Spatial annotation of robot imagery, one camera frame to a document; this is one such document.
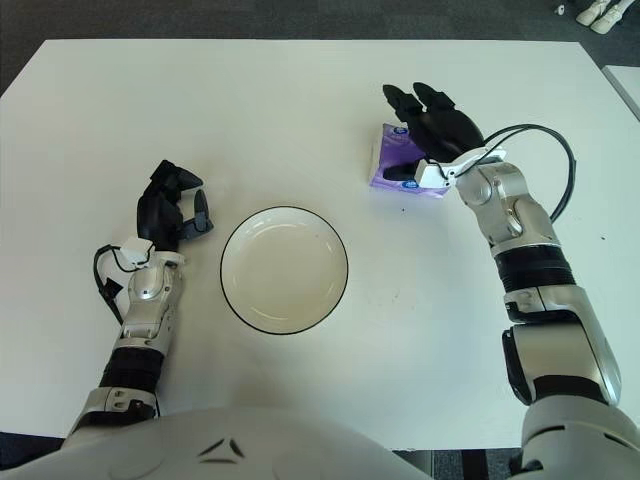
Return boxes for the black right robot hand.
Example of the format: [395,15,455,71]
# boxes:
[382,80,487,182]

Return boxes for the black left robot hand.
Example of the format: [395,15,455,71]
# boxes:
[136,159,216,251]

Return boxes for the purple tissue paper pack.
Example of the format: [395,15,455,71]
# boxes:
[368,122,451,201]

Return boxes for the white plate with black rim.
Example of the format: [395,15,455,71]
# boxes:
[219,204,350,336]

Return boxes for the white shoe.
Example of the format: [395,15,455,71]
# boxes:
[592,0,632,35]
[575,0,609,25]

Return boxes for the grey side table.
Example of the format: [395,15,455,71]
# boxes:
[602,63,640,124]

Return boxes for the grey robot torso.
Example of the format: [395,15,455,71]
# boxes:
[0,407,426,480]

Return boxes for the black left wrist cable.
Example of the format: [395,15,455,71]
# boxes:
[93,243,151,326]

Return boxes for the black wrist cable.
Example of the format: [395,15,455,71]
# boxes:
[93,243,151,326]
[467,123,580,221]

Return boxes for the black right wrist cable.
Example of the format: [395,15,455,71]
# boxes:
[467,123,580,221]

